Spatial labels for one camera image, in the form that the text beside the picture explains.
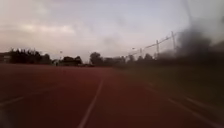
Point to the low flat-roofed building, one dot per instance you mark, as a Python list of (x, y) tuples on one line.
[(4, 57)]

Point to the tall mesh fence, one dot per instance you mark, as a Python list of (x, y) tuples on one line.
[(156, 46)]

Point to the row of dark trees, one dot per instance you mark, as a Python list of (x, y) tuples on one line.
[(96, 59)]

